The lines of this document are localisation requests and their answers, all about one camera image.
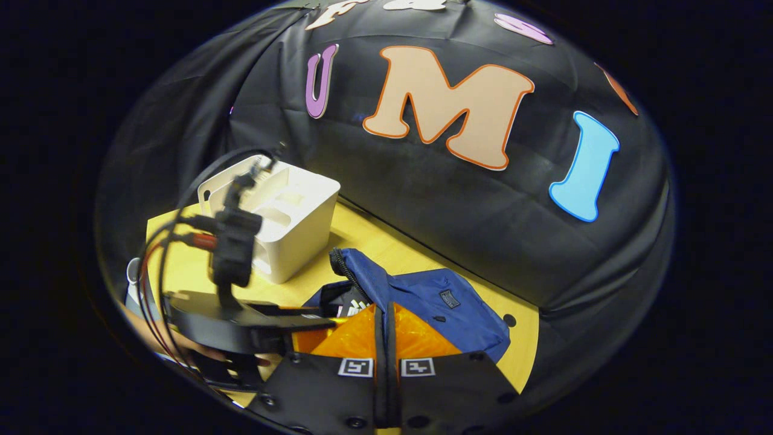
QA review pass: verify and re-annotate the black backdrop cloth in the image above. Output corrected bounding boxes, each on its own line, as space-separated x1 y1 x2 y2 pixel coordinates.
97 0 676 393

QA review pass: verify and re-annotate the white bookshelf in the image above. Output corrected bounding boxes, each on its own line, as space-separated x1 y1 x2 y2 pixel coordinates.
198 156 341 285

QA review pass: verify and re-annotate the blue schoolbag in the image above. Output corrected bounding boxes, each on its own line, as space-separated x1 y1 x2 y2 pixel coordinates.
302 248 511 363

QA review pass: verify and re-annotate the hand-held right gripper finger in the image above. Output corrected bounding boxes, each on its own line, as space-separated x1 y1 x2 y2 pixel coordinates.
386 304 520 433
248 304 387 433

